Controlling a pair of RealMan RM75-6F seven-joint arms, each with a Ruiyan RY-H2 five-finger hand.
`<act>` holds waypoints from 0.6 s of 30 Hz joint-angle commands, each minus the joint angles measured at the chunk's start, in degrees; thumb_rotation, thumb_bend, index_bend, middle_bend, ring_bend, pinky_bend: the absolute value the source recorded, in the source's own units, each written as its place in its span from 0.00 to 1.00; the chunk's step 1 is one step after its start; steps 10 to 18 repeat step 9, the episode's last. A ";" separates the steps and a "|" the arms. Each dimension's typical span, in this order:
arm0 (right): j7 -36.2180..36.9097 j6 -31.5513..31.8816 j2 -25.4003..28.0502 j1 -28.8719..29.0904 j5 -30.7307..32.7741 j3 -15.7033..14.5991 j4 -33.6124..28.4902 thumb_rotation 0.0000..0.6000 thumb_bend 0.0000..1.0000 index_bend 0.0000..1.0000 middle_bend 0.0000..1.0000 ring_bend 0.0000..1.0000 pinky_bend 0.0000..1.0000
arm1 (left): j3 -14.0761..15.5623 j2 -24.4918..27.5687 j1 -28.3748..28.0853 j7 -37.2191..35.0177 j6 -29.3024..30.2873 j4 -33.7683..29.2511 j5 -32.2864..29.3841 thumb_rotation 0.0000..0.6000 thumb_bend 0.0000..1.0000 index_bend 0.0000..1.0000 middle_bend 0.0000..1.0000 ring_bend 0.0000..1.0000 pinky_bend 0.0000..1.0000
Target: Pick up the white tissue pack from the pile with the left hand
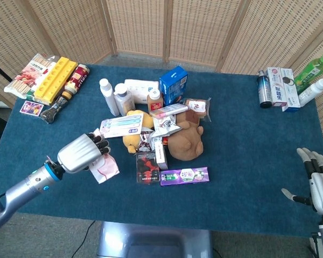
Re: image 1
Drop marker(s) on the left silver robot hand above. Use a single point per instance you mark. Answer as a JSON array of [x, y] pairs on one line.
[[78, 154]]

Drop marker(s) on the pink tissue packet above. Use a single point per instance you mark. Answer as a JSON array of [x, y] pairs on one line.
[[105, 168]]

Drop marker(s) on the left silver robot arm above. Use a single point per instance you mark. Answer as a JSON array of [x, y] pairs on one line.
[[21, 190]]

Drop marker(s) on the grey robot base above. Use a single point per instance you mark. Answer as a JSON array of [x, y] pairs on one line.
[[153, 240]]

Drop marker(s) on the purple card box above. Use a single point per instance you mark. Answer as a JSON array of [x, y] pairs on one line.
[[31, 108]]

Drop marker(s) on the red black snack packet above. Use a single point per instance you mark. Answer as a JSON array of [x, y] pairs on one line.
[[147, 169]]

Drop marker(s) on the small white carton box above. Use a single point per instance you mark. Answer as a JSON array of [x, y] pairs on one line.
[[161, 156]]

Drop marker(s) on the white wipes pack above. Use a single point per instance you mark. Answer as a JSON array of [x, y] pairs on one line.
[[138, 90]]

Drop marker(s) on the white pink yellow long box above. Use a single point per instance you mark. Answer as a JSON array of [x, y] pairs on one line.
[[168, 110]]

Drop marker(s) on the purple toothpaste box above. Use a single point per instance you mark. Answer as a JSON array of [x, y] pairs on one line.
[[185, 176]]

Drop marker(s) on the white pink toothpaste box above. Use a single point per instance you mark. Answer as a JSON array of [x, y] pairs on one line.
[[277, 87]]

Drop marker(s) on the blue cardboard box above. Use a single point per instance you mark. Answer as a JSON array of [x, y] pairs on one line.
[[173, 86]]

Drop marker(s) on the black pepper grinder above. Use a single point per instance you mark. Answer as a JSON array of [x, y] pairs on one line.
[[55, 108]]

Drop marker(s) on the toothbrush blister card pack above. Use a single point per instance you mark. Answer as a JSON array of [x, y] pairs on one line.
[[121, 125]]

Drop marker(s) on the yellow plush toy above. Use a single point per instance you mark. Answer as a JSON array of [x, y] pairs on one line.
[[133, 141]]

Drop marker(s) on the black red snack sachet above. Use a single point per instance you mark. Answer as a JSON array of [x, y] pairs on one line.
[[144, 141]]

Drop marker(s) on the tall white plastic bottle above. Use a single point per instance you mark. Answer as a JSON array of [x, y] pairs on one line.
[[107, 94]]

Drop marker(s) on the grey bottle with white cap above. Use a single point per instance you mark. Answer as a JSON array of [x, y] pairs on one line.
[[123, 99]]

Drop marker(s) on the red label coffee bottle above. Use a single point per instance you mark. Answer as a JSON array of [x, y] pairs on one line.
[[76, 80]]

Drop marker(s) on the yellow plastic mould tray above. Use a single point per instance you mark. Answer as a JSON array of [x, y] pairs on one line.
[[55, 80]]

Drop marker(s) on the blue felt table cover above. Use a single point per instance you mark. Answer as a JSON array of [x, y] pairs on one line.
[[245, 161]]

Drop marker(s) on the small red can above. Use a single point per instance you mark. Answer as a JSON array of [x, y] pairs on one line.
[[165, 141]]

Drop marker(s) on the silver white snack packet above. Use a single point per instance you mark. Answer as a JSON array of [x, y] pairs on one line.
[[164, 126]]

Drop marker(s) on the brown bottle with white cap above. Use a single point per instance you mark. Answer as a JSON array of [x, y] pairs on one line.
[[154, 102]]

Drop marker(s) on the biscuit sticks packet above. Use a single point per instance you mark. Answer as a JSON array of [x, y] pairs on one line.
[[25, 76]]

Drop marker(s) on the white bottle with blue print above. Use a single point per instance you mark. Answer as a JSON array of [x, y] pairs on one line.
[[312, 92]]

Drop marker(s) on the brown plush toy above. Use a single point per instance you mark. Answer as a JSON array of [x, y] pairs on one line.
[[187, 141]]

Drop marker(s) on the dark grey spray bottle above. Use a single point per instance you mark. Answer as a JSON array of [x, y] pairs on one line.
[[263, 92]]

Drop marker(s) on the green tea bottle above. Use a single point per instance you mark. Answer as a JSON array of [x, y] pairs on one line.
[[309, 74]]

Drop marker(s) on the wrapped brown pastry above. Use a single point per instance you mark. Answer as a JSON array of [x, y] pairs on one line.
[[197, 106]]

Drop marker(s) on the wicker folding screen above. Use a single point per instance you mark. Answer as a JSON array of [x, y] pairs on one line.
[[199, 29]]

